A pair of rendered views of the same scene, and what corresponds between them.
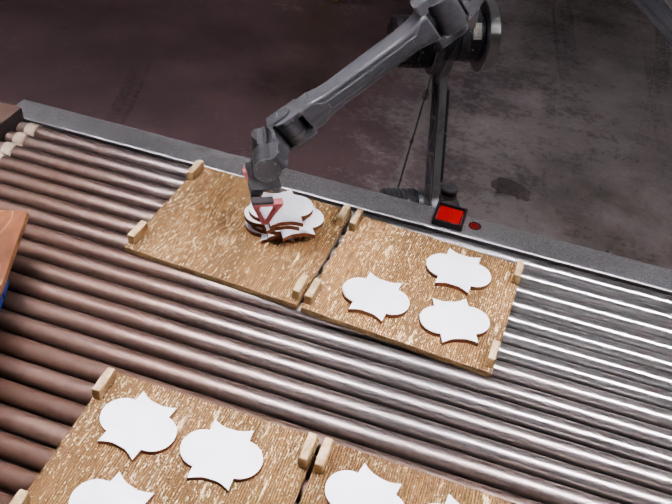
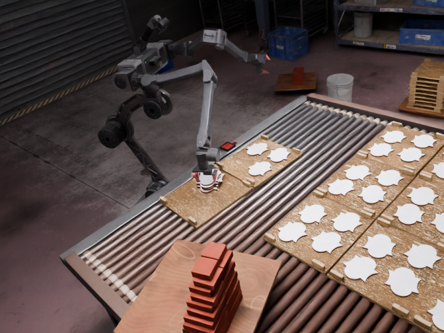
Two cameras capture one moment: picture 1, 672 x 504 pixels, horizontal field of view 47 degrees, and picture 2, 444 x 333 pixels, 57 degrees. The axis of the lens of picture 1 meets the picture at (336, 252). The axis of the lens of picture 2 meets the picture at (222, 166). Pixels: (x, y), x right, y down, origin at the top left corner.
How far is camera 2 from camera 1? 1.59 m
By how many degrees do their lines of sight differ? 41
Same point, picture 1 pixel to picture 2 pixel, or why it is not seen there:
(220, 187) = (177, 196)
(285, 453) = (316, 200)
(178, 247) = (206, 212)
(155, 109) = not seen: outside the picture
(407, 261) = (246, 159)
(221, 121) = (20, 255)
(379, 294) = (259, 167)
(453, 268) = (256, 149)
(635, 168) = (165, 135)
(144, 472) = (312, 233)
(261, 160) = (216, 154)
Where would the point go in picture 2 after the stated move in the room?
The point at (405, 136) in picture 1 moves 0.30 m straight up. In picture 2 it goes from (92, 191) to (82, 167)
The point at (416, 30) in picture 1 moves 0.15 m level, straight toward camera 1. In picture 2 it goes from (212, 86) to (234, 90)
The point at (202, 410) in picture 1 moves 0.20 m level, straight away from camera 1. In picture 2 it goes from (291, 216) to (252, 212)
